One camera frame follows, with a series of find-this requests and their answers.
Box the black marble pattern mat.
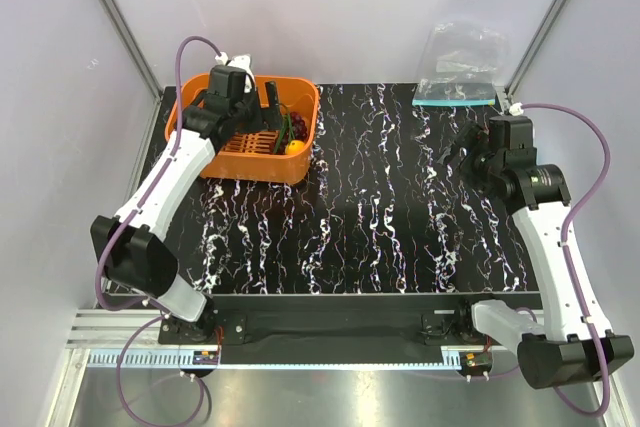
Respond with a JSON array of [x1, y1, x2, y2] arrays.
[[166, 84, 537, 294]]

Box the orange plastic basket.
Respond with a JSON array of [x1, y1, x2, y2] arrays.
[[161, 73, 319, 188]]

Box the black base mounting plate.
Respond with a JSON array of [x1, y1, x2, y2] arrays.
[[159, 293, 489, 366]]

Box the clear zip top bag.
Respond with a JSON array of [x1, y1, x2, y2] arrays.
[[412, 21, 510, 108]]

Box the yellow orange fruit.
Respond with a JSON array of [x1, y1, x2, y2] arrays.
[[285, 140, 305, 155]]

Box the right aluminium corner post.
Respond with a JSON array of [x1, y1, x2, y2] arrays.
[[502, 0, 570, 100]]

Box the dark red grape bunch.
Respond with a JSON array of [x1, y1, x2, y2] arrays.
[[289, 112, 308, 142]]

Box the aluminium corner post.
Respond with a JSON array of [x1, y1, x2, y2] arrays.
[[99, 0, 163, 100], [502, 0, 570, 100]]

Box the aluminium frame rail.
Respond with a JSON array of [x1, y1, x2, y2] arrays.
[[65, 309, 195, 348]]

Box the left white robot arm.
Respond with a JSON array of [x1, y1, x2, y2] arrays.
[[90, 71, 282, 343]]

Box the green spring onion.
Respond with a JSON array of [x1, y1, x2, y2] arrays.
[[272, 104, 295, 155]]

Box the left aluminium corner post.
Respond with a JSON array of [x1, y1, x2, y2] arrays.
[[99, 0, 163, 100]]

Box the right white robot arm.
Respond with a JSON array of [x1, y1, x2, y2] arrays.
[[439, 116, 635, 389]]

